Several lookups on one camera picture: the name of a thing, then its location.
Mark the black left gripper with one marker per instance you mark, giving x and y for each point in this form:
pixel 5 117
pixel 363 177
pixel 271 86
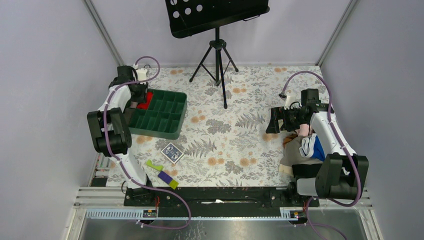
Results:
pixel 142 98

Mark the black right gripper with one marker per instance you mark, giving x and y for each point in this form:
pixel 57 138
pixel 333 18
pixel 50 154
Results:
pixel 277 113

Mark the red underwear white trim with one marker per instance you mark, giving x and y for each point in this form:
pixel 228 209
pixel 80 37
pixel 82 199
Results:
pixel 145 105

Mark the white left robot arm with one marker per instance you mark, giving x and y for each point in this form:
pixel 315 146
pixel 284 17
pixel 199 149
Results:
pixel 109 130

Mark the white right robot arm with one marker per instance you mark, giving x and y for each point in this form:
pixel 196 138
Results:
pixel 343 172

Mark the pink garment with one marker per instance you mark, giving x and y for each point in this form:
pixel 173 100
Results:
pixel 304 130

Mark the brown garment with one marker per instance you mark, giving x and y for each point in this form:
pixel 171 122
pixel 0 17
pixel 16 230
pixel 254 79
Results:
pixel 288 139

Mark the pink rolled cloth in tray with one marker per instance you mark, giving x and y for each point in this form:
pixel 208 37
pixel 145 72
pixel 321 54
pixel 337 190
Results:
pixel 133 105

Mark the beige grey garment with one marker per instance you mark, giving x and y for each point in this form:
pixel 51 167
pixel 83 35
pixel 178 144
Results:
pixel 292 156

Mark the black garment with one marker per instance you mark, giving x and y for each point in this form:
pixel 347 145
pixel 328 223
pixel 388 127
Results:
pixel 305 171

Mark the green plastic divided tray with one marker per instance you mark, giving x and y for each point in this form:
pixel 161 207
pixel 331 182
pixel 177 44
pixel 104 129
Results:
pixel 163 117

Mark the floral patterned table mat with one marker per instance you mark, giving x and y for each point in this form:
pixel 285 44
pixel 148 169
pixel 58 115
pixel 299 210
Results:
pixel 226 147

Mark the black music stand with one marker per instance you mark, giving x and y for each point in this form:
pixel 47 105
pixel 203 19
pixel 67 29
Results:
pixel 191 17

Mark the blue playing card box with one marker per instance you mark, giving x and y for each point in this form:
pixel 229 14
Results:
pixel 172 153

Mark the lime green plastic piece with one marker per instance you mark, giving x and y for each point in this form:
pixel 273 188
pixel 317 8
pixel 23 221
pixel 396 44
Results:
pixel 153 166

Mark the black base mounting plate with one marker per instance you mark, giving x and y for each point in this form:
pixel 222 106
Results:
pixel 216 202

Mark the purple and green block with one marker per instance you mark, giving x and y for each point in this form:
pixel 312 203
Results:
pixel 173 184

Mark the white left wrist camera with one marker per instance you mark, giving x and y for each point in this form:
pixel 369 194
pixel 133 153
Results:
pixel 141 73

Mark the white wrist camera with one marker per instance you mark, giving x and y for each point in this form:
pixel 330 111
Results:
pixel 288 99
pixel 141 73

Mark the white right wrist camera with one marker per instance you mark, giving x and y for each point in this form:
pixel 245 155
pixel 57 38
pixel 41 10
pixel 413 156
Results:
pixel 288 99

